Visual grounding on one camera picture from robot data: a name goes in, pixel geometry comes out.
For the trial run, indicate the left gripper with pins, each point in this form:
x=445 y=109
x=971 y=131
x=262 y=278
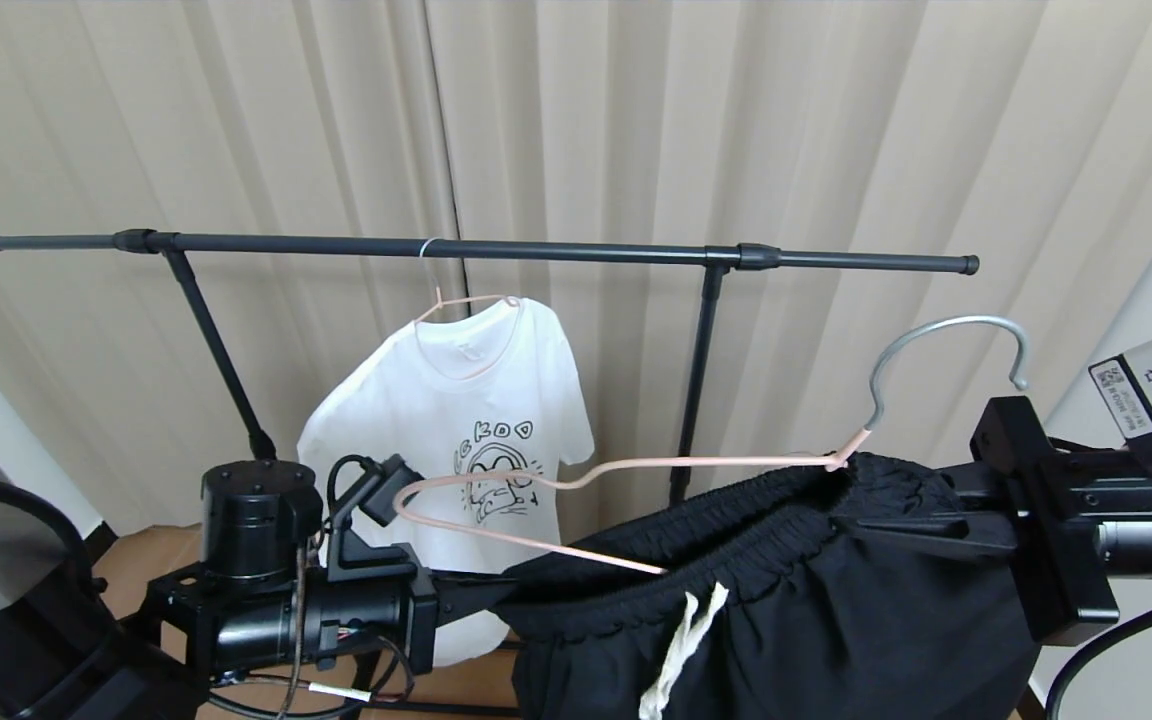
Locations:
x=366 y=615

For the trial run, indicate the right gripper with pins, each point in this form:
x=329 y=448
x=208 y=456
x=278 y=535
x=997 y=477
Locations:
x=1066 y=520

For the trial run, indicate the black garment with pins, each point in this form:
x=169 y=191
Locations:
x=816 y=620

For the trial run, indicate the white garment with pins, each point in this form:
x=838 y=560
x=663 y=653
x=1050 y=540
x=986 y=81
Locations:
x=406 y=420

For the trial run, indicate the pink clothes hanger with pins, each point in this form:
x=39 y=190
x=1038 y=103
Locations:
x=439 y=297
x=716 y=460

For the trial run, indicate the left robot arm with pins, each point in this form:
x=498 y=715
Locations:
x=246 y=520

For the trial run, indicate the black clothes rack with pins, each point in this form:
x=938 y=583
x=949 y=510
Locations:
x=556 y=249

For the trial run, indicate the beige curtain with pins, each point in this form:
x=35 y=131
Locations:
x=736 y=120

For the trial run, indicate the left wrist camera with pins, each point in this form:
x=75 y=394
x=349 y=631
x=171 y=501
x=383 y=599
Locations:
x=381 y=490

